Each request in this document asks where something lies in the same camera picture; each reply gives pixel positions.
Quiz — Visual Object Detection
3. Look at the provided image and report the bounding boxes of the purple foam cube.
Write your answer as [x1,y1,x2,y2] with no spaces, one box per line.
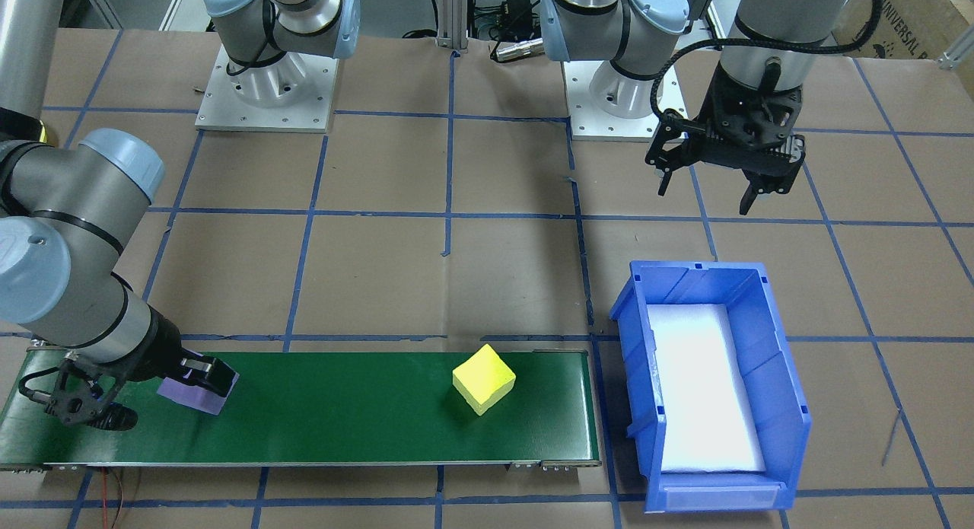
[157,352,240,416]

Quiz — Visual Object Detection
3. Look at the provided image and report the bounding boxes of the yellow foam cube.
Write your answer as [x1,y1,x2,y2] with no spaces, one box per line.
[452,344,517,416]

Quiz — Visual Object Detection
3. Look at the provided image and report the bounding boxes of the green conveyor belt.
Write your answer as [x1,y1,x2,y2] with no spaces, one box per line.
[0,345,603,473]

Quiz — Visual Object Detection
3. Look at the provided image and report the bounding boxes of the silver metal cylinder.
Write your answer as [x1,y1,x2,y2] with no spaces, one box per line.
[491,38,546,62]

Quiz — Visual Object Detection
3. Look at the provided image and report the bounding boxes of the blue plastic storage bin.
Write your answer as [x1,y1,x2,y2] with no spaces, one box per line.
[609,260,813,515]

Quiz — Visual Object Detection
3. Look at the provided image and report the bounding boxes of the brown cardboard box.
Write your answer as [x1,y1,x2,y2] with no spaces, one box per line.
[829,0,974,62]

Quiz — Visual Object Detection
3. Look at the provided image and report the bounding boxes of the white foam pad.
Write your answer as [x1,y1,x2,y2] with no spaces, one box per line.
[647,303,767,475]

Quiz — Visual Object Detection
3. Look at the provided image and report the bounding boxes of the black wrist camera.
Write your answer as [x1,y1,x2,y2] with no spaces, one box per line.
[680,122,807,174]
[46,396,139,431]

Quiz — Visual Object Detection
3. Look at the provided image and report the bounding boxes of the white square base plate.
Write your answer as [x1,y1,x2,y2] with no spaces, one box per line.
[562,57,689,142]
[194,42,340,134]

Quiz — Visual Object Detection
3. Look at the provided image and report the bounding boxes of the red and black wire pair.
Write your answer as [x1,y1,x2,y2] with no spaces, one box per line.
[99,468,129,529]

